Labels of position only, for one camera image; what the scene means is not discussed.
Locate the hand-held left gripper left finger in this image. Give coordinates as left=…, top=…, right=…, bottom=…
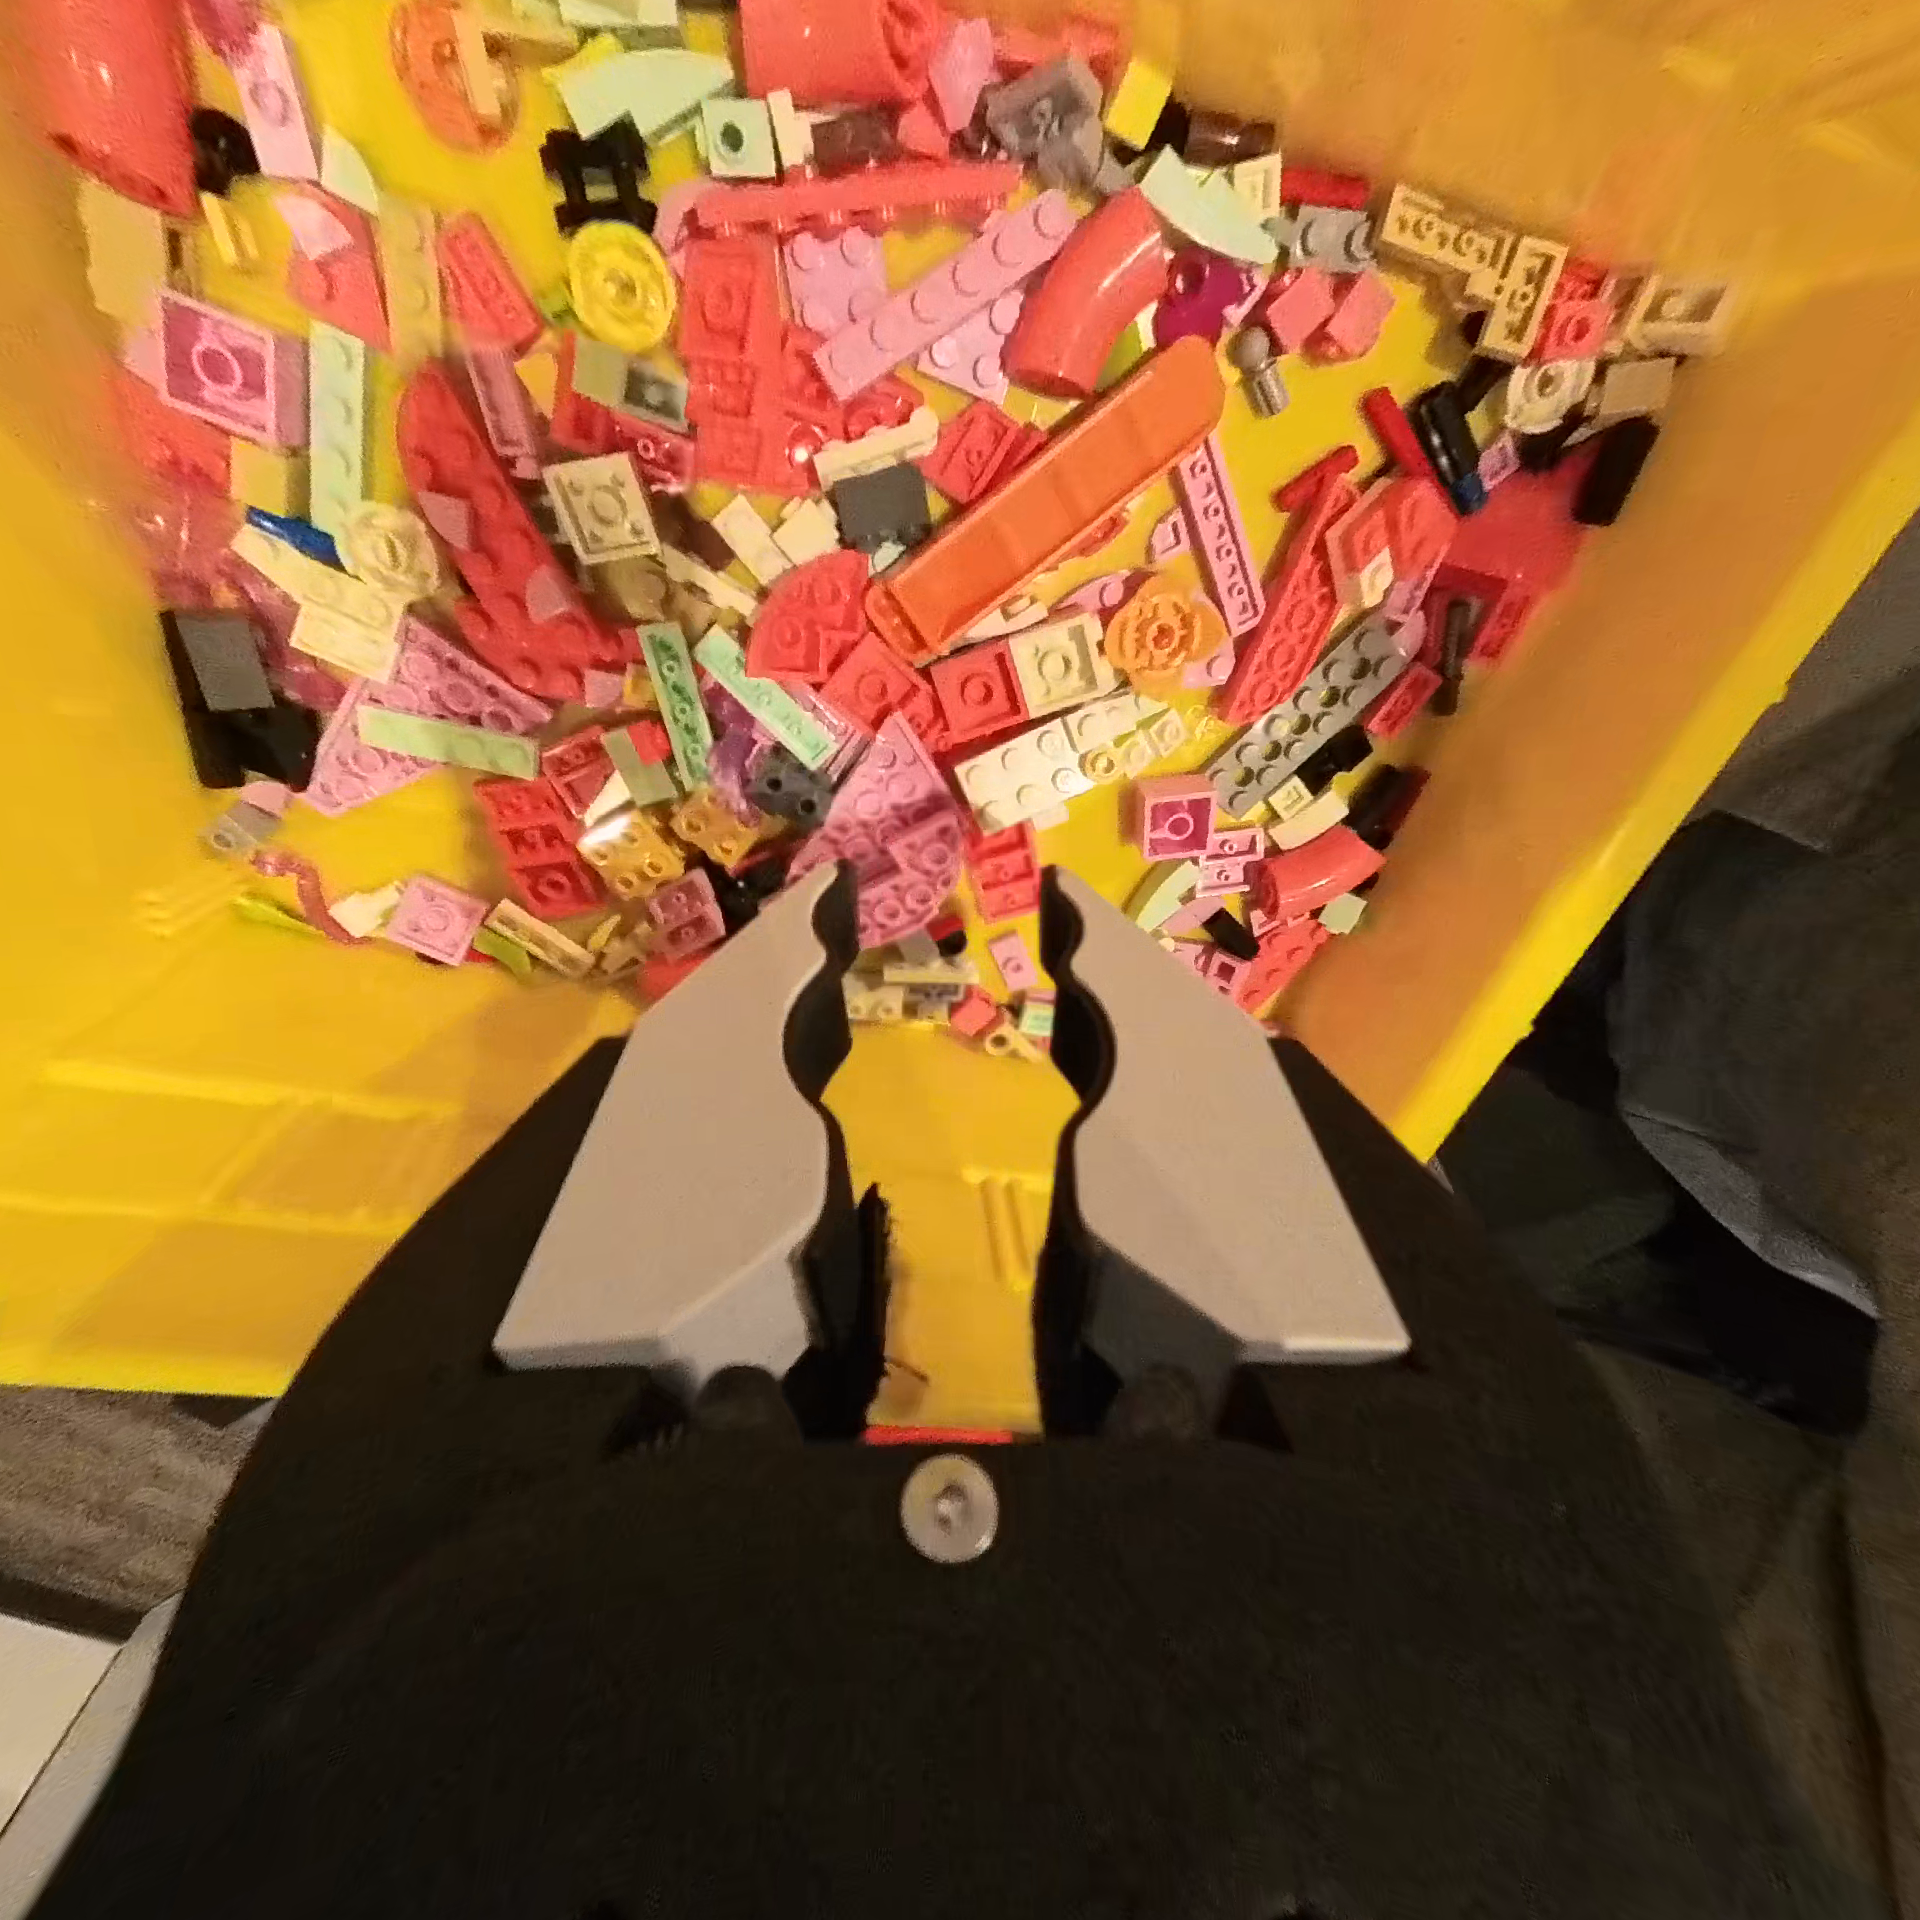
left=492, top=862, right=890, bottom=1431

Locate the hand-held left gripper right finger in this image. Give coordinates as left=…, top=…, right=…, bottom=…
left=1032, top=866, right=1413, bottom=1434

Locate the yellow plastic bin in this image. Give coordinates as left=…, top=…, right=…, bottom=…
left=0, top=0, right=1920, bottom=1396

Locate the pile of toy bricks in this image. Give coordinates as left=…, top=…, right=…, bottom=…
left=29, top=0, right=1736, bottom=1067

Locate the orange brick separator tool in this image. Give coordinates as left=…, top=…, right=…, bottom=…
left=867, top=337, right=1229, bottom=663

